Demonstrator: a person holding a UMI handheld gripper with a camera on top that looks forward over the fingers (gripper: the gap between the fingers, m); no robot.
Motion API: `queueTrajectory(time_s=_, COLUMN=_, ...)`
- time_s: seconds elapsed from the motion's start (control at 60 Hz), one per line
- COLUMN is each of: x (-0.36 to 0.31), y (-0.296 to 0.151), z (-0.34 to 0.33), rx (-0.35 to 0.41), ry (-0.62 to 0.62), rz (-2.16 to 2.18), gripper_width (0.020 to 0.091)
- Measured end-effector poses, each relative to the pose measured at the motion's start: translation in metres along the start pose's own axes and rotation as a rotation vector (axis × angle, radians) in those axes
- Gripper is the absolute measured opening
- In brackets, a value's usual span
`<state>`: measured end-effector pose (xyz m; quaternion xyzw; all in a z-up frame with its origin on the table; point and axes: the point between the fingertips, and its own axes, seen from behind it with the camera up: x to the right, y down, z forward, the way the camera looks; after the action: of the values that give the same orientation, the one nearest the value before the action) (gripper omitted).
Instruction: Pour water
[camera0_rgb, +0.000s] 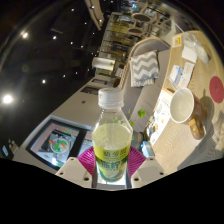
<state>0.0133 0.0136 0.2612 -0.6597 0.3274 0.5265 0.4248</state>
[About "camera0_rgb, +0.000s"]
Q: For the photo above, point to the white wood-edged menu board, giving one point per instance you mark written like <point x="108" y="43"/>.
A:
<point x="161" y="115"/>

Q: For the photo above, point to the clear green-labelled drink bottle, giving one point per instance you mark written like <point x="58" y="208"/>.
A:
<point x="111" y="143"/>

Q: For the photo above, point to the yellow square card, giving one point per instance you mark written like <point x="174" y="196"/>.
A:
<point x="177" y="41"/>

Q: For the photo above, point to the grey wood-framed sofa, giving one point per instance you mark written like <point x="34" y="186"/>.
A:
<point x="143" y="96"/>

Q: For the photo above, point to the group of ceiling lights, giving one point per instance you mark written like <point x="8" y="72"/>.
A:
<point x="25" y="35"/>

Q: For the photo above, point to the flat round red coaster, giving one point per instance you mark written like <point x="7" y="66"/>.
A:
<point x="217" y="89"/>

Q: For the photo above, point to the grey white chevron pillow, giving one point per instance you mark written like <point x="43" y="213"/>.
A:
<point x="145" y="68"/>

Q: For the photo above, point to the white round column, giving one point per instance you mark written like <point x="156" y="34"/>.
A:
<point x="103" y="63"/>

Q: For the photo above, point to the white paper napkin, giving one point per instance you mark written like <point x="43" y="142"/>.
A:
<point x="189" y="54"/>

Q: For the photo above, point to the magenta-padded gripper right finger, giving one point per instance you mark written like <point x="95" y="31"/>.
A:
<point x="136" y="161"/>

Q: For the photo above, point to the black-framed wall poster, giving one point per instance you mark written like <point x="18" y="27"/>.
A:
<point x="56" y="143"/>

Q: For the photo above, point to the brown ceramic mug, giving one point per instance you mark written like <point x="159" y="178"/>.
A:
<point x="185" y="106"/>

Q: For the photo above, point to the group of dining chairs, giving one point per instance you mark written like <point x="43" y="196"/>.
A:
<point x="143" y="18"/>

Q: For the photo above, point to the potted green plant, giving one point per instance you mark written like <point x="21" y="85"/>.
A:
<point x="141" y="113"/>

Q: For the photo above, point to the blue tissue pack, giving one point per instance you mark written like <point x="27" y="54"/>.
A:
<point x="148" y="149"/>

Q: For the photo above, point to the blue white card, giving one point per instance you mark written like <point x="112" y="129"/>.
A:
<point x="175" y="74"/>

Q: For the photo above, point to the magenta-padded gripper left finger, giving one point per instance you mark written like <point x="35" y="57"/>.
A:
<point x="86" y="160"/>

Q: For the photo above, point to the yellow-panelled shelf unit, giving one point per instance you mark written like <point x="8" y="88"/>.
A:
<point x="116" y="36"/>

